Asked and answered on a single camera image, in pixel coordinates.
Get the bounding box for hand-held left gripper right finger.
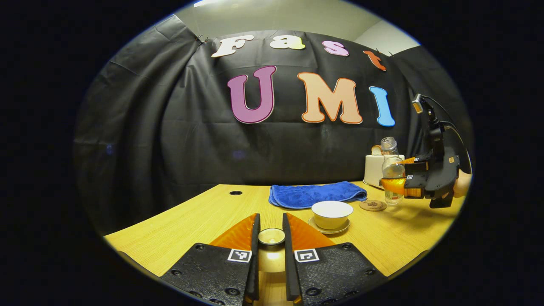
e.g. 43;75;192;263
283;212;387;304

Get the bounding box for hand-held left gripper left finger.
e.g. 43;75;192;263
161;212;261;306

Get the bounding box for clear water bottle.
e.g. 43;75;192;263
380;136;406;205

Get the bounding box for round cork coaster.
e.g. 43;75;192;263
360;200;388;212

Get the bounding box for cream teacup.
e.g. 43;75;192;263
312;201;354;230

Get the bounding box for white toaster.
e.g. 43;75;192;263
363;154;405;190

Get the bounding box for cream saucer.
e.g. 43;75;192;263
308;217;351;235

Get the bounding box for blue towel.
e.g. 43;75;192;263
269;181;368;210

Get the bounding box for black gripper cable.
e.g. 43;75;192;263
423;96;473;175

